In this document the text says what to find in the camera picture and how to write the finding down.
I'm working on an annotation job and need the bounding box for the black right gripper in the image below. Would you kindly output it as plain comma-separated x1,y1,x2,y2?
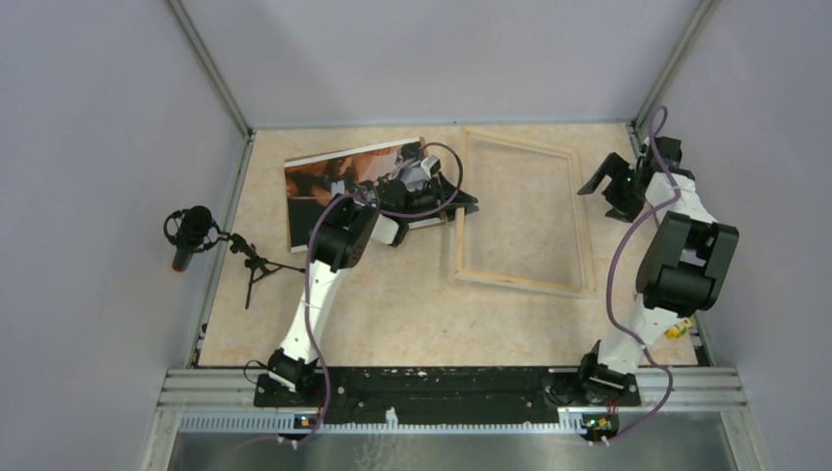
577,153,644,223

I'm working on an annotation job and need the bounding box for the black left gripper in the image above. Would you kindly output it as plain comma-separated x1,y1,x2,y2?
397,171,476,221

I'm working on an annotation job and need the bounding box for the light wooden picture frame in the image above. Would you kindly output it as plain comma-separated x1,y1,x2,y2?
453,128,596,298

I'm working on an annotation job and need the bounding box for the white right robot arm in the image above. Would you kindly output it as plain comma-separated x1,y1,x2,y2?
575,136,740,404

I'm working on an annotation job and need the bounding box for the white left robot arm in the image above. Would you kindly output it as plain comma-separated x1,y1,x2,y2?
267,174,479,406

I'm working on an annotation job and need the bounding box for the printed photo on board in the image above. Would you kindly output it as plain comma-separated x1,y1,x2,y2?
284,137,428,252

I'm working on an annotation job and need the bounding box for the small yellow object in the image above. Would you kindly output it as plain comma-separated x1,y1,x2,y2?
664,317,696,339

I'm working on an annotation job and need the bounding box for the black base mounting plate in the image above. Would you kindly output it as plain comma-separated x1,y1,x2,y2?
253,366,642,425

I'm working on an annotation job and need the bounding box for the black microphone on stand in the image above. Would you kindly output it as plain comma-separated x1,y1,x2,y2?
163,205,306,310

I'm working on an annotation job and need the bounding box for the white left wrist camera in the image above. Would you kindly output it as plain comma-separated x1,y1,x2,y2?
396,155,442,192

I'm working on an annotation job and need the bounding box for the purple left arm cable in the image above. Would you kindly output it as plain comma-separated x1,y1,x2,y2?
303,142,466,449

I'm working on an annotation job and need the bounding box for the aluminium front rail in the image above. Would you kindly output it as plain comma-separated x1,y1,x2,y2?
141,367,756,470

